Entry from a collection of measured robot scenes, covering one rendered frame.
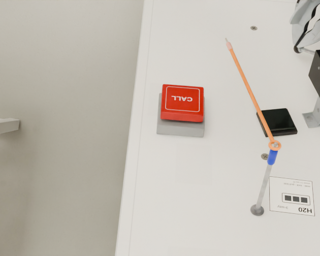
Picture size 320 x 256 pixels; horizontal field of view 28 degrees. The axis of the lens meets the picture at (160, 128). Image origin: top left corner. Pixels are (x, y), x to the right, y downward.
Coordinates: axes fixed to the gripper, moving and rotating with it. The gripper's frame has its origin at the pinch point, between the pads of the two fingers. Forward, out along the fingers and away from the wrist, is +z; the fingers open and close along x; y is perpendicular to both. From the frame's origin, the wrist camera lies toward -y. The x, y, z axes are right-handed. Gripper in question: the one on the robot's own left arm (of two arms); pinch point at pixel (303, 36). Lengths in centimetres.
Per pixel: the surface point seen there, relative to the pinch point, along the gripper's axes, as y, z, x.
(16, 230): -32, 116, -40
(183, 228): 29.7, 11.5, 4.3
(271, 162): 25.7, 0.8, 7.1
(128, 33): -70, 62, -49
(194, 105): 17.6, 6.9, -3.9
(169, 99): 18.4, 7.8, -6.7
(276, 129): 12.5, 5.9, 4.9
